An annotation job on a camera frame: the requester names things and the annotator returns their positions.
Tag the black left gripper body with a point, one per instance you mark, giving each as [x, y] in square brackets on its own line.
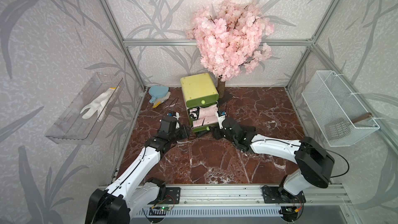
[175, 136]

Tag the white glove on shelf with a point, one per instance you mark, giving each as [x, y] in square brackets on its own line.
[99, 105]

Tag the aluminium front rail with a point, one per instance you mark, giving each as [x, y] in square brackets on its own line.
[250, 195]

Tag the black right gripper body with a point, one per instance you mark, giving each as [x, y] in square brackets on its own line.
[221, 134]

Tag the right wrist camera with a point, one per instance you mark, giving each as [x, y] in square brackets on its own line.
[221, 116]

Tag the green yellow drawer cabinet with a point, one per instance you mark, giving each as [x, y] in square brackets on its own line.
[199, 91]

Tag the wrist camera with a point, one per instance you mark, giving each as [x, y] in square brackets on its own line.
[221, 116]
[176, 116]

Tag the pink umbrella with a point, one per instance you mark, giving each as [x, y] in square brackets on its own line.
[205, 121]
[203, 112]

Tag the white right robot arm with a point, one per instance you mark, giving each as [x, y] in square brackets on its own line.
[314, 163]

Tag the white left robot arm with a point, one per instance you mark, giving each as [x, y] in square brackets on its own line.
[121, 200]

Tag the white wire mesh basket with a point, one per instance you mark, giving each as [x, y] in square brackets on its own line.
[329, 98]

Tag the clear acrylic wall shelf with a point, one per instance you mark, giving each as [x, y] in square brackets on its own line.
[80, 123]

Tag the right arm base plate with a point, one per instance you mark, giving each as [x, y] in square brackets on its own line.
[277, 195]

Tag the pink cherry blossom tree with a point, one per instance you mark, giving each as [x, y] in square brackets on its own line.
[229, 39]

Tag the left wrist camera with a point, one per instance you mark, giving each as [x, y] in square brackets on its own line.
[176, 116]

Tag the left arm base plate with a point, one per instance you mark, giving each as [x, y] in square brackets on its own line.
[169, 195]

